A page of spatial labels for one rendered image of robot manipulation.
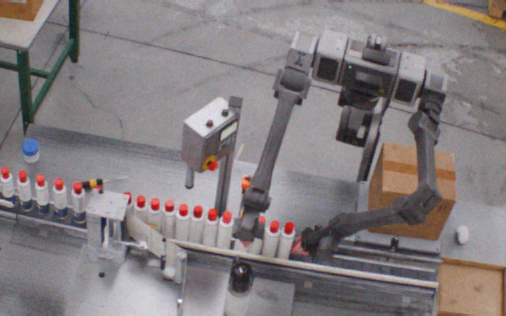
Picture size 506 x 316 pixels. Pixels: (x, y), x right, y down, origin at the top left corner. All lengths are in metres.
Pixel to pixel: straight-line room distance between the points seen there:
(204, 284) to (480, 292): 1.10
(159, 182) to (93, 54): 1.84
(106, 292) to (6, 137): 1.85
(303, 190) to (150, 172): 0.61
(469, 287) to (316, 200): 0.73
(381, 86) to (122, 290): 1.18
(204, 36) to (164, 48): 0.27
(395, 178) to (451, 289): 0.51
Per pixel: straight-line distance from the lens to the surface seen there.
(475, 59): 5.77
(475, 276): 3.58
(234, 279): 2.97
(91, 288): 3.25
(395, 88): 3.23
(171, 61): 5.25
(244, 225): 2.78
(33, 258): 3.39
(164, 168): 3.64
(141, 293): 3.23
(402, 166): 3.43
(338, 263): 3.40
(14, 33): 4.32
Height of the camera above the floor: 3.65
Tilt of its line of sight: 49 degrees down
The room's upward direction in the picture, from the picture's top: 10 degrees clockwise
